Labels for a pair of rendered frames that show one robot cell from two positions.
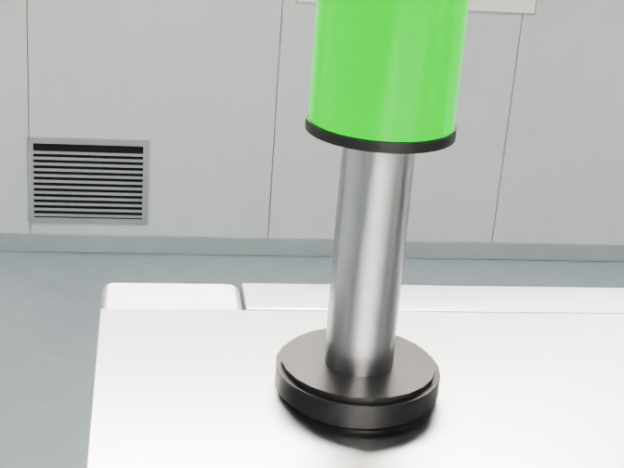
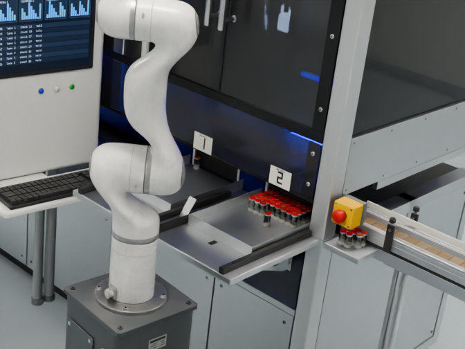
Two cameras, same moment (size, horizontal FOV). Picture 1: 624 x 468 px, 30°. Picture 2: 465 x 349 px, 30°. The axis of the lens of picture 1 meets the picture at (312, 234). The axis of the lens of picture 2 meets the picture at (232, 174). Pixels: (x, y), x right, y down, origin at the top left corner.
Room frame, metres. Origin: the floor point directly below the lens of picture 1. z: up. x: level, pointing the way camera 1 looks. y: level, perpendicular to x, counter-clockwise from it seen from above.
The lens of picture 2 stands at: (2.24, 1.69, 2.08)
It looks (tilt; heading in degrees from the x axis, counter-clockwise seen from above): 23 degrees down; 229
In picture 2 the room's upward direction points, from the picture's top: 7 degrees clockwise
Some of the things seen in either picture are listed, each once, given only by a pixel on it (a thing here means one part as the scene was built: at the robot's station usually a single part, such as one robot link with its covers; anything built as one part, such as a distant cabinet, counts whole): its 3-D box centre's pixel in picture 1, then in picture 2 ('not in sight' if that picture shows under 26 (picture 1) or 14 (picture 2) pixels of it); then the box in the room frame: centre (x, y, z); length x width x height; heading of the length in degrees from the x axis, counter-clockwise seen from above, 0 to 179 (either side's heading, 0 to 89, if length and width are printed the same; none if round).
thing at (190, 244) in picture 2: not in sight; (201, 213); (0.68, -0.25, 0.87); 0.70 x 0.48 x 0.02; 99
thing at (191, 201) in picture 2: not in sight; (176, 211); (0.79, -0.23, 0.91); 0.14 x 0.03 x 0.06; 8
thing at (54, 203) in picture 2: not in sight; (45, 187); (0.95, -0.77, 0.79); 0.45 x 0.28 x 0.03; 3
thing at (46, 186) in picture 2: not in sight; (54, 187); (0.95, -0.71, 0.82); 0.40 x 0.14 x 0.02; 3
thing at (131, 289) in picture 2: not in sight; (133, 265); (1.13, 0.05, 0.95); 0.19 x 0.19 x 0.18
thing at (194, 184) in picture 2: not in sight; (180, 182); (0.64, -0.42, 0.90); 0.34 x 0.26 x 0.04; 9
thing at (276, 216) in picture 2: not in sight; (275, 210); (0.50, -0.10, 0.91); 0.18 x 0.02 x 0.05; 99
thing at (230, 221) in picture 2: not in sight; (256, 220); (0.58, -0.09, 0.90); 0.34 x 0.26 x 0.04; 9
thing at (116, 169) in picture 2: not in sight; (125, 189); (1.15, 0.03, 1.16); 0.19 x 0.12 x 0.24; 142
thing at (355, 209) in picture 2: not in sight; (349, 212); (0.43, 0.14, 0.99); 0.08 x 0.07 x 0.07; 9
